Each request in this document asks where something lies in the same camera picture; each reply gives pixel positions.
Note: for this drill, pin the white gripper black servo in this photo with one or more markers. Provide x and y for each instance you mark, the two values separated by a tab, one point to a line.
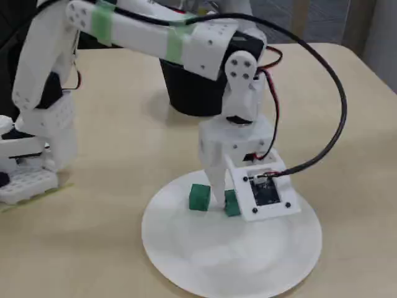
224	136

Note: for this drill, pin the green cube block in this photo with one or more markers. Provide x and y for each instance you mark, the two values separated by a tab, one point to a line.
231	208
200	197

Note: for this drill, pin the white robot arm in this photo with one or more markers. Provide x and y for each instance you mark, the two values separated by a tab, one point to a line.
139	34

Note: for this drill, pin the green tape band on arm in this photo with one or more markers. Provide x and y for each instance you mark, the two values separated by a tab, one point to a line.
178	46
102	25

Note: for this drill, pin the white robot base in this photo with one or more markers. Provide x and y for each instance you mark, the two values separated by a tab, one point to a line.
28	183

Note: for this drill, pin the white round plate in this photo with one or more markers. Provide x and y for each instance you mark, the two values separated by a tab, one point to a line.
232	254

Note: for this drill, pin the black plastic cup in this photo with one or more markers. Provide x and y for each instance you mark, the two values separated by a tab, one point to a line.
192	96

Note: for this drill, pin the green tape strip on table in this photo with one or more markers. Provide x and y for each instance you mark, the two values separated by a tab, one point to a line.
66	186

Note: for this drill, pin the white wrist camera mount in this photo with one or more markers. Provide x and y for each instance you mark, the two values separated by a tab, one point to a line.
273	211

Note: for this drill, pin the wooden post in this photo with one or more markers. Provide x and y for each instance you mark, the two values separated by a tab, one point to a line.
299	20

